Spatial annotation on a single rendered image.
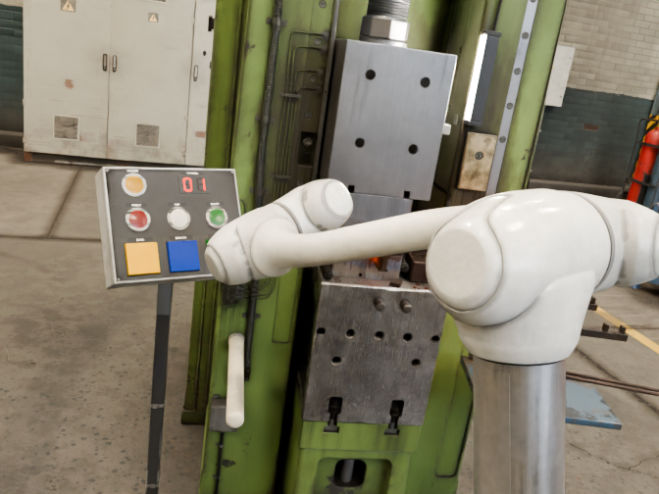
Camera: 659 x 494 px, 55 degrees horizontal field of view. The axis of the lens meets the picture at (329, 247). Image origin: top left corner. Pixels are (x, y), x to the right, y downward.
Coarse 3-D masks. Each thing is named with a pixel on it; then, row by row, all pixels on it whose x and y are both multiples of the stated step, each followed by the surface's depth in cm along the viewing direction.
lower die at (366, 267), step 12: (336, 264) 182; (348, 264) 182; (360, 264) 183; (372, 264) 183; (396, 264) 184; (348, 276) 184; (360, 276) 184; (372, 276) 185; (384, 276) 185; (396, 276) 186
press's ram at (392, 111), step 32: (352, 64) 165; (384, 64) 166; (416, 64) 167; (448, 64) 168; (352, 96) 167; (384, 96) 169; (416, 96) 170; (448, 96) 171; (352, 128) 170; (384, 128) 171; (416, 128) 172; (448, 128) 193; (320, 160) 191; (352, 160) 173; (384, 160) 174; (416, 160) 175; (384, 192) 177; (416, 192) 178
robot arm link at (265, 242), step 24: (264, 216) 110; (288, 216) 114; (408, 216) 98; (432, 216) 96; (216, 240) 108; (240, 240) 107; (264, 240) 106; (288, 240) 104; (312, 240) 101; (336, 240) 100; (360, 240) 99; (384, 240) 98; (408, 240) 97; (216, 264) 107; (240, 264) 107; (264, 264) 107; (288, 264) 104; (312, 264) 102
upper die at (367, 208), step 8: (352, 192) 177; (352, 200) 177; (360, 200) 177; (368, 200) 177; (376, 200) 177; (384, 200) 178; (392, 200) 178; (400, 200) 178; (408, 200) 179; (360, 208) 178; (368, 208) 178; (376, 208) 178; (384, 208) 178; (392, 208) 179; (400, 208) 179; (408, 208) 179; (352, 216) 178; (360, 216) 178; (368, 216) 179; (376, 216) 179; (384, 216) 179; (392, 216) 180; (344, 224) 179; (352, 224) 179
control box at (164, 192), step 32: (96, 192) 154; (128, 192) 150; (160, 192) 155; (192, 192) 159; (224, 192) 164; (128, 224) 149; (160, 224) 153; (192, 224) 158; (224, 224) 162; (160, 256) 152
